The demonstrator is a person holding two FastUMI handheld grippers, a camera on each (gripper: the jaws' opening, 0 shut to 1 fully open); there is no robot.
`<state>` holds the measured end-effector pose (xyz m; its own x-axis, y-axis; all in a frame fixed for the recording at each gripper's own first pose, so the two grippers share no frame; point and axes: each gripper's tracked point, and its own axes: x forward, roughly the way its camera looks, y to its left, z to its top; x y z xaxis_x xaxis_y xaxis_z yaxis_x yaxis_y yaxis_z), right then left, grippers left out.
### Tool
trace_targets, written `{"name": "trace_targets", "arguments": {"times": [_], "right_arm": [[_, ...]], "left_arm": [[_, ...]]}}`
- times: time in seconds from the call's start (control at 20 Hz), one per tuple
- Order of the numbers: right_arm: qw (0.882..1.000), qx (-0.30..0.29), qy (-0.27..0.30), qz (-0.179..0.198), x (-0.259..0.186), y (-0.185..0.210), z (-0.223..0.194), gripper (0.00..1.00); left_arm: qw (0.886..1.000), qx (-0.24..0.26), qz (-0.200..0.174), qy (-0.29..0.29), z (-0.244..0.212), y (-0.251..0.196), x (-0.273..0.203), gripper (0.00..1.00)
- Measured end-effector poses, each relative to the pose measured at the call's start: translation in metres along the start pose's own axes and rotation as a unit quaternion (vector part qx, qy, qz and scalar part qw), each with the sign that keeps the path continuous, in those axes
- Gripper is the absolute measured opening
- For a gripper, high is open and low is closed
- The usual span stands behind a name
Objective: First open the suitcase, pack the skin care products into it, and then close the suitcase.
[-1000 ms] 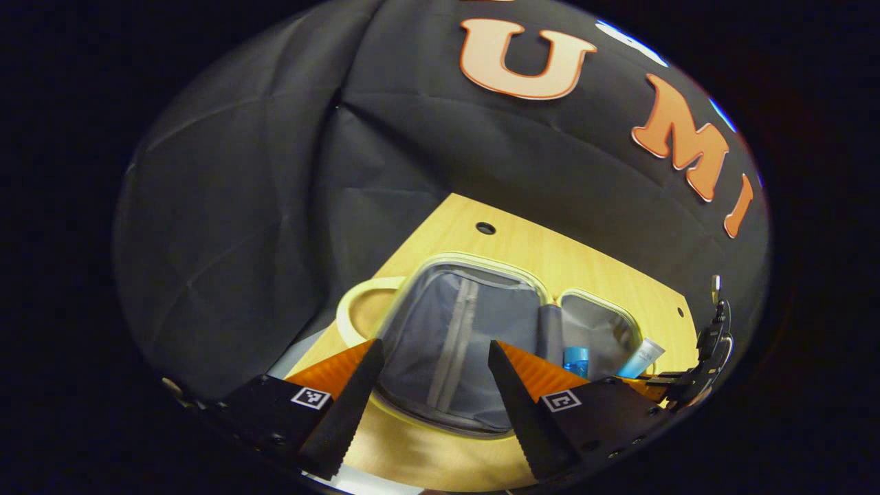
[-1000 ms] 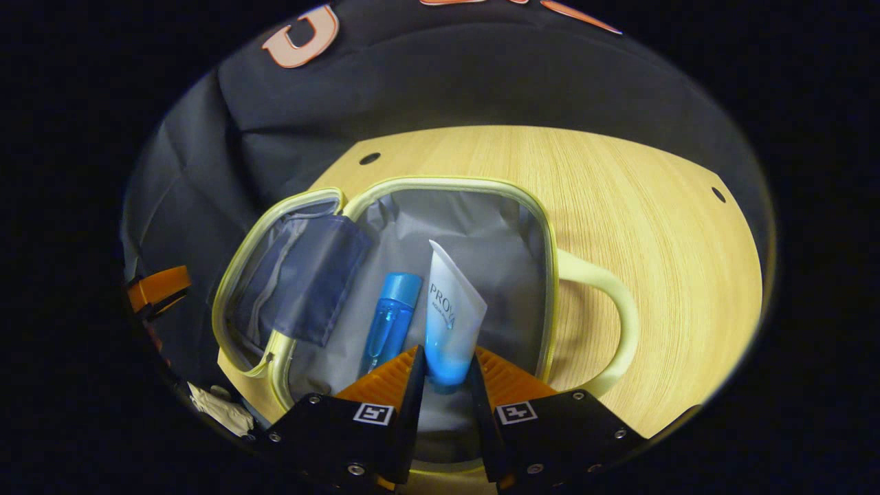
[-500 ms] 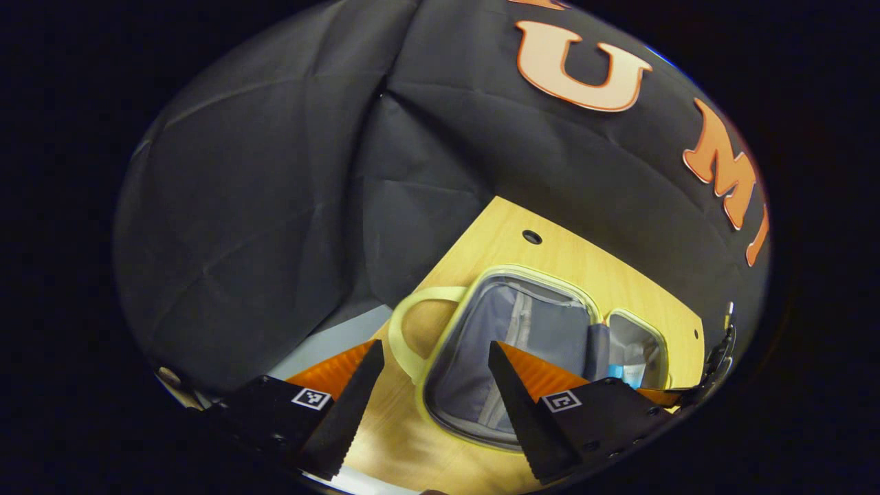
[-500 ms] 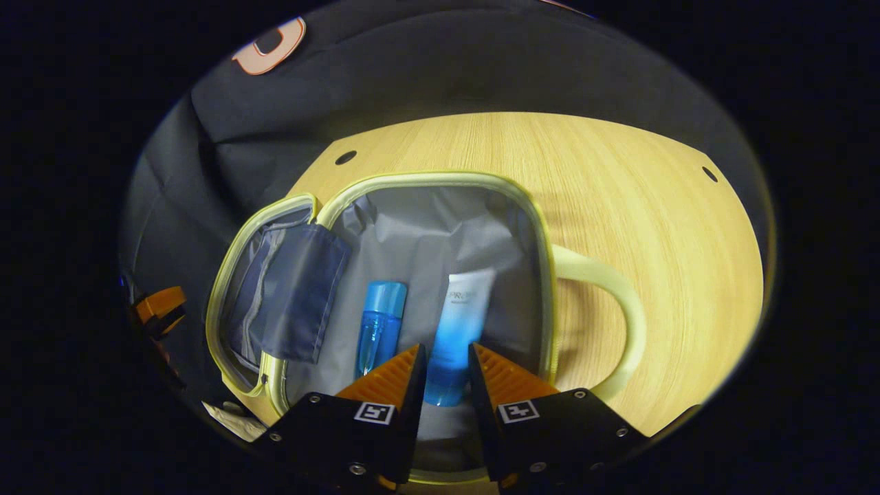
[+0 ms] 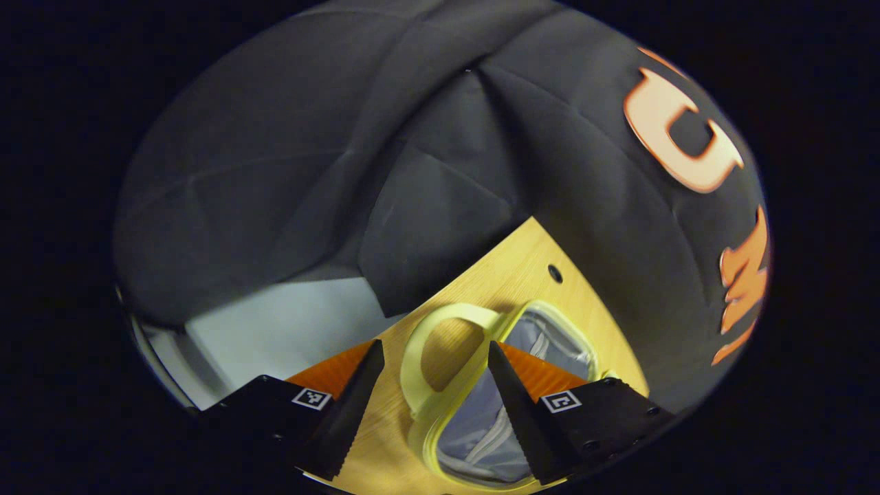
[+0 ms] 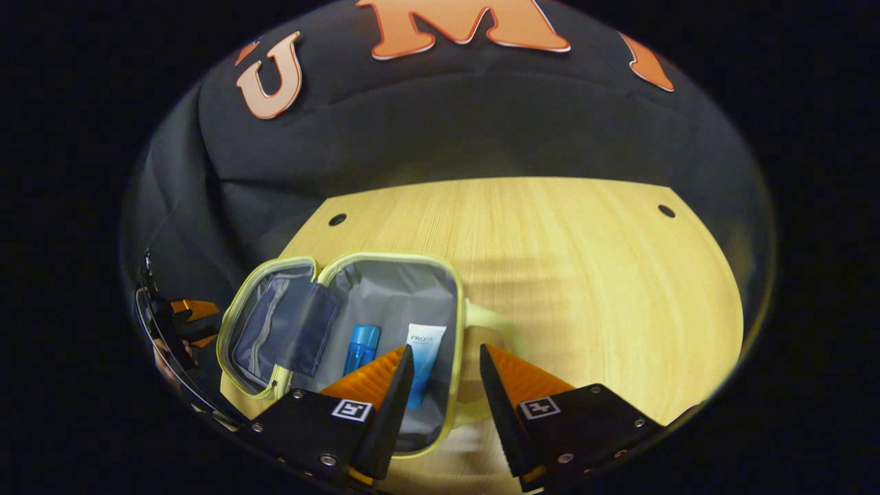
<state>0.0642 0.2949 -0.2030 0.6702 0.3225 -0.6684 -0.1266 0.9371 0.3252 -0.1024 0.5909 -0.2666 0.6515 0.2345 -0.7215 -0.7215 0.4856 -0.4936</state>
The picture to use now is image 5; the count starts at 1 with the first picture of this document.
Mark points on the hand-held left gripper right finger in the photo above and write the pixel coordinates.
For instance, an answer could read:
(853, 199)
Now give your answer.
(522, 419)

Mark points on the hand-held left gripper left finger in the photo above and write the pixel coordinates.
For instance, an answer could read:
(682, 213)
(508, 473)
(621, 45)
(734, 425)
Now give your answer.
(347, 412)

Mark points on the pale yellow suitcase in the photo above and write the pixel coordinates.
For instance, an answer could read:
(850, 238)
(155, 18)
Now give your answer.
(474, 433)

